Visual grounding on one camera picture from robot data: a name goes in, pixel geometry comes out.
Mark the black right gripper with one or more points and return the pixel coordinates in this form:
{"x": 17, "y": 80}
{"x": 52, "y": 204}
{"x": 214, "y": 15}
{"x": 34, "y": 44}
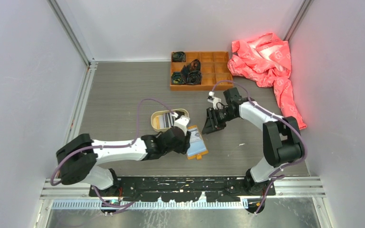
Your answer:
{"x": 212, "y": 123}

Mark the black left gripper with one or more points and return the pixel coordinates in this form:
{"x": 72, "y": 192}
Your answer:
{"x": 185, "y": 144}

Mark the orange leather card holder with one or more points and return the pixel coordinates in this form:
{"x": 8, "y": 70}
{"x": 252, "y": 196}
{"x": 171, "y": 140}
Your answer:
{"x": 196, "y": 149}

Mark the beige oval card tray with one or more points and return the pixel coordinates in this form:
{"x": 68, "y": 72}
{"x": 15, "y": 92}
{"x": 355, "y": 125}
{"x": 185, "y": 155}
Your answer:
{"x": 179, "y": 111}

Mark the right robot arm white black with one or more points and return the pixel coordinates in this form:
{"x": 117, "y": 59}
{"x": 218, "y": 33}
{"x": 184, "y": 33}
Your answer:
{"x": 282, "y": 145}

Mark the stack of credit cards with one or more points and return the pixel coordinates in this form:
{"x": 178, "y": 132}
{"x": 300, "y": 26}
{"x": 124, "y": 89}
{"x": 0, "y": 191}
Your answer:
{"x": 164, "y": 120}

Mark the dark rolled fabric bottom centre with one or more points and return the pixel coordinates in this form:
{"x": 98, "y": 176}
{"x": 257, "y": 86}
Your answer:
{"x": 194, "y": 78}

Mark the dark rolled fabric bottom left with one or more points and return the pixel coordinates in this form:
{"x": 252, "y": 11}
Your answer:
{"x": 177, "y": 78}

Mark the orange wooden compartment tray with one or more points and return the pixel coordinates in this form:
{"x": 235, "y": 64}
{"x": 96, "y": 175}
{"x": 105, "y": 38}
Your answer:
{"x": 215, "y": 73}

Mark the dark rolled fabric top left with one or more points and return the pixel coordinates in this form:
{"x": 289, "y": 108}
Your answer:
{"x": 178, "y": 56}

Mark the pink crumpled cloth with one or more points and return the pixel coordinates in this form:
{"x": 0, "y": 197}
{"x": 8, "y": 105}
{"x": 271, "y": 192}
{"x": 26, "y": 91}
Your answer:
{"x": 266, "y": 60}

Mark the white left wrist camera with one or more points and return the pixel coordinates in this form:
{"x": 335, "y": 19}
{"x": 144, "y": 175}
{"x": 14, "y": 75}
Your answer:
{"x": 181, "y": 122}

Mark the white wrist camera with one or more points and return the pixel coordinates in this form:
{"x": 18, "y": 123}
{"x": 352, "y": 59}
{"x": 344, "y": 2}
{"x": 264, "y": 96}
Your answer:
{"x": 181, "y": 122}
{"x": 216, "y": 102}

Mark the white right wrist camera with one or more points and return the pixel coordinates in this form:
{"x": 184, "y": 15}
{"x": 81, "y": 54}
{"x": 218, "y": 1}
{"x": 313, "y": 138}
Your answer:
{"x": 216, "y": 102}

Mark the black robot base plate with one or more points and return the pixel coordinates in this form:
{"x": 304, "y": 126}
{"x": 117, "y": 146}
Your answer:
{"x": 185, "y": 189}

